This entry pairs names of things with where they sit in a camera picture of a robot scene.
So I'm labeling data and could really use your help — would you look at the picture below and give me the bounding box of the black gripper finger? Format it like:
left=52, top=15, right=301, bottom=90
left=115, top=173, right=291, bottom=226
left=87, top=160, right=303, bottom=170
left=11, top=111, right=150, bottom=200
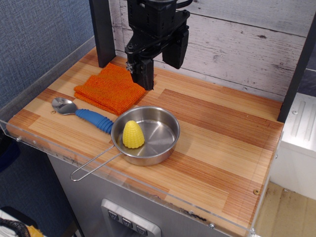
left=162, top=26, right=189, bottom=69
left=130, top=59, right=154, bottom=90

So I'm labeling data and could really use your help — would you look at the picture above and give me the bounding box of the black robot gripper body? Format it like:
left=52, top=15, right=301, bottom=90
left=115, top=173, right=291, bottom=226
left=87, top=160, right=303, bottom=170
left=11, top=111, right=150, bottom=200
left=125, top=0, right=191, bottom=71

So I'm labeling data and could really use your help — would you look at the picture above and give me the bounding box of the small steel saucepan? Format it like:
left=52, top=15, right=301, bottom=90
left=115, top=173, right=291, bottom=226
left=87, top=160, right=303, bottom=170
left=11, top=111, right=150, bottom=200
left=70, top=106, right=180, bottom=182

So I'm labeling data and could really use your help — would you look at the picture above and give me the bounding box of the blue handled metal spoon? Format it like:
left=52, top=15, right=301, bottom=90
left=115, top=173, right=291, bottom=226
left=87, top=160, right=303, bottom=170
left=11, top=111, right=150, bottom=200
left=51, top=97, right=114, bottom=134

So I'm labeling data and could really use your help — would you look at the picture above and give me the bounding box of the orange folded cloth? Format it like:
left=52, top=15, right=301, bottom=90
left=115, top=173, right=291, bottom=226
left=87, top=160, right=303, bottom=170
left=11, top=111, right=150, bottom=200
left=74, top=63, right=146, bottom=116

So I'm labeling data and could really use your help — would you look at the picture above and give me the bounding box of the yellow toy corn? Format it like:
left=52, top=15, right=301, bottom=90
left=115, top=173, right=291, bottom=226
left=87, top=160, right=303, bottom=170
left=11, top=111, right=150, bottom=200
left=122, top=120, right=145, bottom=149

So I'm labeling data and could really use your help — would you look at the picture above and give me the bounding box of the clear acrylic table guard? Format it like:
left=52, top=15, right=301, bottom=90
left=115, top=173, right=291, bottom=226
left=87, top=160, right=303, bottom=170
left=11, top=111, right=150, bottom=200
left=0, top=33, right=283, bottom=237

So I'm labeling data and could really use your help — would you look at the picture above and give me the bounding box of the grey button panel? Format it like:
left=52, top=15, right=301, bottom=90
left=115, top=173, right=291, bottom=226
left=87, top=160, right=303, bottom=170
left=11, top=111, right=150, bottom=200
left=101, top=198, right=161, bottom=237

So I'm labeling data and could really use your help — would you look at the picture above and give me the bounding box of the white metal box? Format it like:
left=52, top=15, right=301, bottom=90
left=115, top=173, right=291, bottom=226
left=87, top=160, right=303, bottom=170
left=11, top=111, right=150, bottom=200
left=270, top=93, right=316, bottom=199

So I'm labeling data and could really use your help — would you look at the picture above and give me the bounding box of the yellow object bottom left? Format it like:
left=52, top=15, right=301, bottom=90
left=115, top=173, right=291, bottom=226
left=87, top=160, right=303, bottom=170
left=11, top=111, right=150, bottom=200
left=27, top=226, right=44, bottom=237

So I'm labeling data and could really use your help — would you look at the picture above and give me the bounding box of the black left vertical post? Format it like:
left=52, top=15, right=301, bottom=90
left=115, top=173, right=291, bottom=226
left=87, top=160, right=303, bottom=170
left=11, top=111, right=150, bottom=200
left=89, top=0, right=116, bottom=68

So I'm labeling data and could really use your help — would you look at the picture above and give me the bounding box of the black vertical post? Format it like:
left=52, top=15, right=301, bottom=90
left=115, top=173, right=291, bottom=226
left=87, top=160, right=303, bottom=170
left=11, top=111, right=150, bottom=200
left=277, top=15, right=316, bottom=123
left=89, top=0, right=116, bottom=68

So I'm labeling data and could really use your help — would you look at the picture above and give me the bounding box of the black right vertical post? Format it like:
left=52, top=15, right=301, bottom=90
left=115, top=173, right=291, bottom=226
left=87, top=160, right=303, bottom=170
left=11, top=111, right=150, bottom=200
left=277, top=15, right=316, bottom=123

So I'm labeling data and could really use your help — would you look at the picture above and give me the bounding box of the black mesh cable sleeve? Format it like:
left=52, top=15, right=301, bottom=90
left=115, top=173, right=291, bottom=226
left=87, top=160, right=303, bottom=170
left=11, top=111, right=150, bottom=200
left=0, top=217, right=27, bottom=237

